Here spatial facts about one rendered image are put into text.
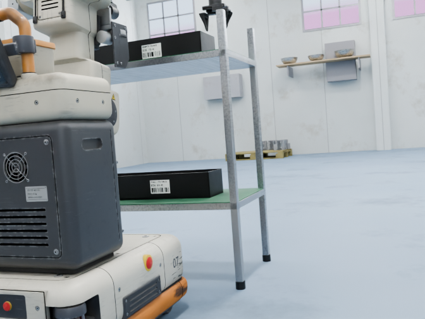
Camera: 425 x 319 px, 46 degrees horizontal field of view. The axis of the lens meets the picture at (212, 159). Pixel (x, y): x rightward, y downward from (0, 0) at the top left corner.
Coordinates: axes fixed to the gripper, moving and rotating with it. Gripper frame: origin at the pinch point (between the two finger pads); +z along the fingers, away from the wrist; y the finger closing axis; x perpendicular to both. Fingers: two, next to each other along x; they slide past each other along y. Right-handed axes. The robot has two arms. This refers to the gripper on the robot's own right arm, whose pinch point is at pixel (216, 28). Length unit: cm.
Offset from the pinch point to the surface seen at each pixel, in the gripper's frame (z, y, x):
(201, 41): 6.0, 5.1, 5.0
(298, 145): 51, 178, -949
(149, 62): 15.2, 22.2, 20.1
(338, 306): 108, -51, 27
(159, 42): 4.1, 24.5, 6.1
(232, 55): 14.7, -10.7, 11.2
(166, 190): 69, 26, 4
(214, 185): 68, 5, -2
